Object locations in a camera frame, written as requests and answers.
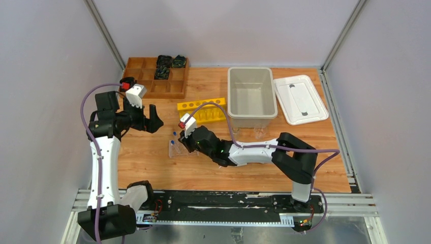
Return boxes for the small glass flask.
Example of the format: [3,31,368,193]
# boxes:
[231,127,240,136]

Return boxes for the small glass beaker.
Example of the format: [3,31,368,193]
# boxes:
[254,128,265,139]

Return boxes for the white plastic bin lid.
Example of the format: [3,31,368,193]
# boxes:
[273,75,329,126]

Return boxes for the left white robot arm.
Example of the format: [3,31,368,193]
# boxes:
[78,89,164,243]

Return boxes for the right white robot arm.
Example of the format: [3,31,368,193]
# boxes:
[178,126,318,212]

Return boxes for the clear plastic tube rack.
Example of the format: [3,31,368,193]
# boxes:
[168,140,199,158]

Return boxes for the yellow test tube rack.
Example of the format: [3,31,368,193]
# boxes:
[177,98,227,124]

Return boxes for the wooden compartment tray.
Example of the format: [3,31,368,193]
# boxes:
[123,55,190,99]

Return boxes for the grey plastic bin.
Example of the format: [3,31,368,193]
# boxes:
[227,67,278,128]

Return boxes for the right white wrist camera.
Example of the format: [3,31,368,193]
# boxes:
[180,113,197,138]

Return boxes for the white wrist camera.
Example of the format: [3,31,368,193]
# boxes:
[180,113,197,138]
[126,84,147,109]

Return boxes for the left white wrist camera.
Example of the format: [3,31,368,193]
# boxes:
[126,84,147,109]

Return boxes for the black cable bundle lower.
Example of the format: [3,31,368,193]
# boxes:
[154,66,171,80]

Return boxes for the black cable bundle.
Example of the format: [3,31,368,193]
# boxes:
[156,54,173,67]
[172,54,188,69]
[154,66,171,80]

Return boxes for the black cable bundle left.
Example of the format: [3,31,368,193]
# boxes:
[156,54,173,67]

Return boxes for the black cable bundle right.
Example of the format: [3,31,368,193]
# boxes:
[172,54,188,69]

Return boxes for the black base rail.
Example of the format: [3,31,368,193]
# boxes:
[136,190,327,232]

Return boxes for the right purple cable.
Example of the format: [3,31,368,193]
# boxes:
[178,101,341,235]

